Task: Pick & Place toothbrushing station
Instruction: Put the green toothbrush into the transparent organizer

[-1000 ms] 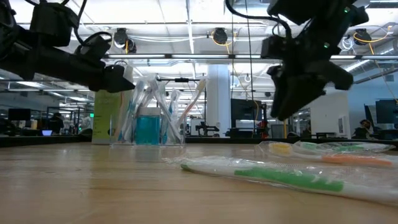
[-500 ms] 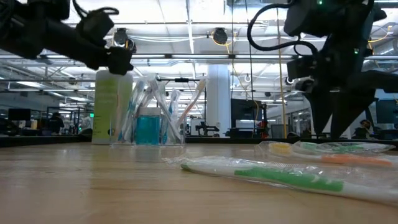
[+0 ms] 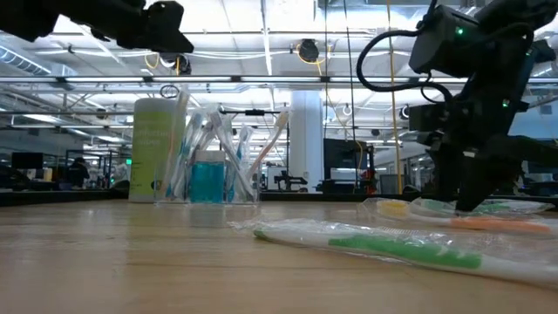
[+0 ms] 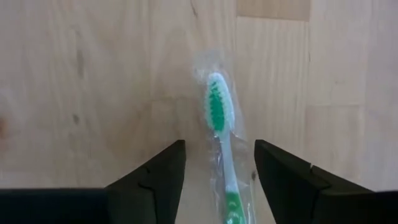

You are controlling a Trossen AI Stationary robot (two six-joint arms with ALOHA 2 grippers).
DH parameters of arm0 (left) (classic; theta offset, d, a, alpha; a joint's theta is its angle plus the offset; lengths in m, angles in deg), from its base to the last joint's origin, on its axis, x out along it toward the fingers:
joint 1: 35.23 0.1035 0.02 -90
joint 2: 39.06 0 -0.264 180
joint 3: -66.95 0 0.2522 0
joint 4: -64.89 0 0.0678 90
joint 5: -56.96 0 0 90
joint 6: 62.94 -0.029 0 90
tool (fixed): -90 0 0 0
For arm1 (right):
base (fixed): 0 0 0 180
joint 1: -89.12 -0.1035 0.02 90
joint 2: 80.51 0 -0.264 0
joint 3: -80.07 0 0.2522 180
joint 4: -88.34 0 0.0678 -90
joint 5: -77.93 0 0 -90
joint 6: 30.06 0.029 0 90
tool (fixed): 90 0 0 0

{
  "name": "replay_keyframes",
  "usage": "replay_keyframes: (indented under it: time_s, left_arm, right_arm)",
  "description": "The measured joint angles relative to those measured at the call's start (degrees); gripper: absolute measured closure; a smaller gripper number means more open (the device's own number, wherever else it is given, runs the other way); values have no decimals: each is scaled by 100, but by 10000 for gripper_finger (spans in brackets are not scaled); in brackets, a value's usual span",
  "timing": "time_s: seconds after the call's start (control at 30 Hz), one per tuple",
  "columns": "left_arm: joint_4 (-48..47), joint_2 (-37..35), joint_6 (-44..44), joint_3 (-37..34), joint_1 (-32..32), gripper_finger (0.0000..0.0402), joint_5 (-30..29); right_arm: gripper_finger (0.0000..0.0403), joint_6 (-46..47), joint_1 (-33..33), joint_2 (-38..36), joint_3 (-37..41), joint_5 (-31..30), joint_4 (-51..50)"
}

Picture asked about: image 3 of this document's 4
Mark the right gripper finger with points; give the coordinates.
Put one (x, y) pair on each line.
(447, 174)
(484, 179)

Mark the orange white toothbrush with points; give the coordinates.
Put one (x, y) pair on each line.
(270, 139)

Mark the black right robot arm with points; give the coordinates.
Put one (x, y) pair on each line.
(523, 17)

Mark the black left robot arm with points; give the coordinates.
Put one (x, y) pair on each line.
(22, 17)

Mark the orange toothbrush yellow bristles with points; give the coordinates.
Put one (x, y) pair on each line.
(497, 225)

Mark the black equipment cabinet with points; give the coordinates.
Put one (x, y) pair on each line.
(344, 157)

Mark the green disinfecting wipes canister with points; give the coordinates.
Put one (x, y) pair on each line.
(148, 148)

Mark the white building column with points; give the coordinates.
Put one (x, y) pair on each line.
(306, 139)

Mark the small black robot stand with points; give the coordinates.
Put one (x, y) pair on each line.
(293, 179)

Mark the person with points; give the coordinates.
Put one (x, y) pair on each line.
(78, 172)

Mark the black computer monitor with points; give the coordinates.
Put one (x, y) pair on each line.
(27, 160)

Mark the clear acrylic organizer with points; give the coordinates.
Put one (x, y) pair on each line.
(244, 199)

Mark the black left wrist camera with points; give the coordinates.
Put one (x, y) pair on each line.
(168, 26)

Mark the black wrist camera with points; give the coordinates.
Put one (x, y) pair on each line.
(444, 43)
(168, 26)

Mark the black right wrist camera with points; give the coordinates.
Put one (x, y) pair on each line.
(444, 43)

